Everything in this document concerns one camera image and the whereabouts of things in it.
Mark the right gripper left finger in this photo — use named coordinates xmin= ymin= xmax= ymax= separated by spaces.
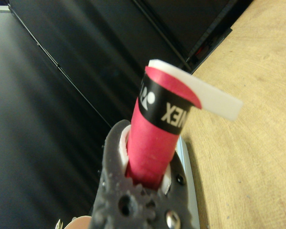
xmin=89 ymin=119 xmax=158 ymax=229

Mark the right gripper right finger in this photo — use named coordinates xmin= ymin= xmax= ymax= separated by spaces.
xmin=154 ymin=137 xmax=202 ymax=229

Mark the white scoop with red handle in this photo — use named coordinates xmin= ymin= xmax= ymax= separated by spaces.
xmin=124 ymin=59 xmax=244 ymax=191

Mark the black curtain stand foot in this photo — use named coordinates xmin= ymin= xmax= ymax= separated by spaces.
xmin=188 ymin=28 xmax=234 ymax=73

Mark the black curtain stand pole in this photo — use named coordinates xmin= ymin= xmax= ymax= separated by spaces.
xmin=133 ymin=0 xmax=193 ymax=72

